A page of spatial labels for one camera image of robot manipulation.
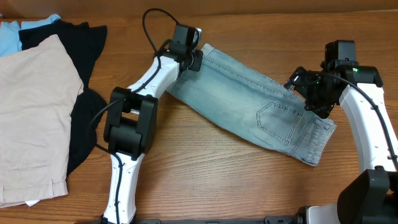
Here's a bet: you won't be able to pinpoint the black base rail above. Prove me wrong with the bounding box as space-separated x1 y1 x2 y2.
129 215 306 224

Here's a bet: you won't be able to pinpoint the beige shorts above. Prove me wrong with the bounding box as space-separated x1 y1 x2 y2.
1 35 84 207

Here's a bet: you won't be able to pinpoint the light blue denim shorts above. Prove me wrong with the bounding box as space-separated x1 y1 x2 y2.
169 44 336 166

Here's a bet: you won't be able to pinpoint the light blue shirt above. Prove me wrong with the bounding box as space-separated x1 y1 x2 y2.
1 14 61 57

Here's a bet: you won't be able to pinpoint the black garment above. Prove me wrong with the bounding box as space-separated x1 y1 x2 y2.
19 20 107 175

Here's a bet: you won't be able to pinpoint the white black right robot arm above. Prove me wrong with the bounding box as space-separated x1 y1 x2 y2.
285 40 397 224

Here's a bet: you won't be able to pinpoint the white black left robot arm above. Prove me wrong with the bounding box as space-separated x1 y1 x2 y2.
100 24 203 223

